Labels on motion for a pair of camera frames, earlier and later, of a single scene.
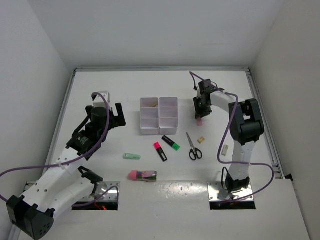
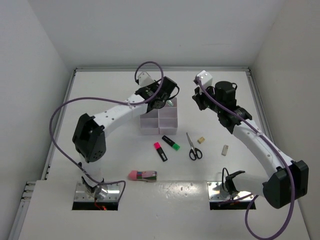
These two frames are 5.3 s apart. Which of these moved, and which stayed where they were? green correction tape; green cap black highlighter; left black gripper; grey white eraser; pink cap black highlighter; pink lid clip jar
Moved: green correction tape; left black gripper
Stayed: green cap black highlighter; pink lid clip jar; pink cap black highlighter; grey white eraser
